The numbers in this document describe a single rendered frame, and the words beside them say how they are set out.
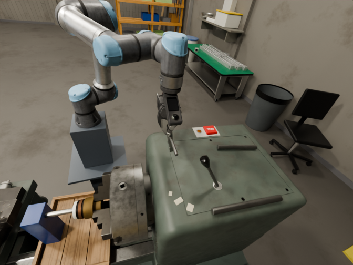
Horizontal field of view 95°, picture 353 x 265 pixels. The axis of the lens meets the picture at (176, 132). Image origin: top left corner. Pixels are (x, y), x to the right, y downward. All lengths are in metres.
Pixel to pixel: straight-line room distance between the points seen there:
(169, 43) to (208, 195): 0.52
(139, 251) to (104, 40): 0.87
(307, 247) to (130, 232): 2.01
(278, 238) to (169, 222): 1.78
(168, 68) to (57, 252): 0.91
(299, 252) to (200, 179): 1.79
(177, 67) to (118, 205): 0.50
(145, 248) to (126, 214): 0.34
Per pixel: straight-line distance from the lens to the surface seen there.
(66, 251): 1.02
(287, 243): 2.30
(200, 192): 0.65
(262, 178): 0.80
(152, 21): 7.12
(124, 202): 0.66
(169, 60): 0.51
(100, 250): 0.98
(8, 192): 1.19
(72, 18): 0.74
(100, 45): 0.50
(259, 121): 3.25
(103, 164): 1.37
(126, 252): 0.97
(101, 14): 0.89
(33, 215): 0.88
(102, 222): 0.76
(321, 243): 2.55
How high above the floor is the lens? 1.81
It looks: 41 degrees down
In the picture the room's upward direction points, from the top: 9 degrees clockwise
